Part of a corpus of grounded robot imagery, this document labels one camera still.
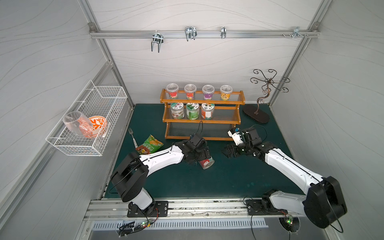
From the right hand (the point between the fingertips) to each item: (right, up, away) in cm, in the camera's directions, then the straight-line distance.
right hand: (228, 148), depth 84 cm
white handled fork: (-64, +7, +20) cm, 68 cm away
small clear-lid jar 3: (-2, +32, -3) cm, 32 cm away
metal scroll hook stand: (+26, +22, +31) cm, 46 cm away
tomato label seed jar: (-13, -8, -2) cm, 15 cm away
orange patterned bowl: (-62, +14, -17) cm, 66 cm away
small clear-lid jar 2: (-12, +32, -3) cm, 34 cm away
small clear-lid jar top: (-31, +33, -3) cm, 46 cm away
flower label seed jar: (-29, +21, +2) cm, 36 cm away
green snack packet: (-47, -1, +9) cm, 48 cm away
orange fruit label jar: (-11, +21, +3) cm, 24 cm away
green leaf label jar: (-20, +22, +3) cm, 30 cm away
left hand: (-13, -6, 0) cm, 14 cm away
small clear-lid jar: (-22, +33, -3) cm, 39 cm away
